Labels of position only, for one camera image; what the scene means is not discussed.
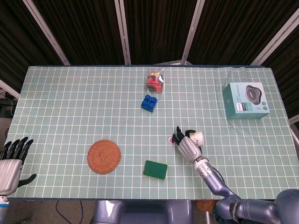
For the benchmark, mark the robot torso base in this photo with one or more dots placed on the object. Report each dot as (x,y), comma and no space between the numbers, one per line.
(142,212)

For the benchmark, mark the red cube in clear box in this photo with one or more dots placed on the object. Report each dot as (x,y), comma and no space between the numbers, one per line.
(155,81)

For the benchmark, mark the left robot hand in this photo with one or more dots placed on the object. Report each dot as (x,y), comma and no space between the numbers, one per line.
(10,168)

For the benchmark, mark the round woven rattan coaster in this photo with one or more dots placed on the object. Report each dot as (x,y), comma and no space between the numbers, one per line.
(104,156)

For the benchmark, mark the blue toy building brick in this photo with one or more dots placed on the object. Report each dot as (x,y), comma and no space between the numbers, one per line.
(149,104)

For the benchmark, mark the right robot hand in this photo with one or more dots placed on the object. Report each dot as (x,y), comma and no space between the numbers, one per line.
(187,145)

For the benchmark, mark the white paper cup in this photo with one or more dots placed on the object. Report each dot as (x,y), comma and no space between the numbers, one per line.
(197,138)

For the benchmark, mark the teal product box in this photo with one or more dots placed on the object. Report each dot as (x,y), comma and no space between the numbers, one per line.
(245,100)

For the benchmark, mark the black device on floor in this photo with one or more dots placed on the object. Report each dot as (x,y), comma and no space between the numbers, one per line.
(5,108)

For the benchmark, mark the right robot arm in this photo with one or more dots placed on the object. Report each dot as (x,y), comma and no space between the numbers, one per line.
(233,193)

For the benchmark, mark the small pink ring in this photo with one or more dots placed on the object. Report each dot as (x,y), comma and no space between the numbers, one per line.
(170,140)

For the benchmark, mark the green sponge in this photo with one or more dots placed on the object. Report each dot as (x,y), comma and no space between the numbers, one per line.
(155,169)

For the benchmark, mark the green grid tablecloth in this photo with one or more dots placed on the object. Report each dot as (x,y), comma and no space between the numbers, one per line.
(70,105)

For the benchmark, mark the white partition frame post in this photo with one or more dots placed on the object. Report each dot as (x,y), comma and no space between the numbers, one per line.
(122,32)
(46,32)
(275,39)
(194,30)

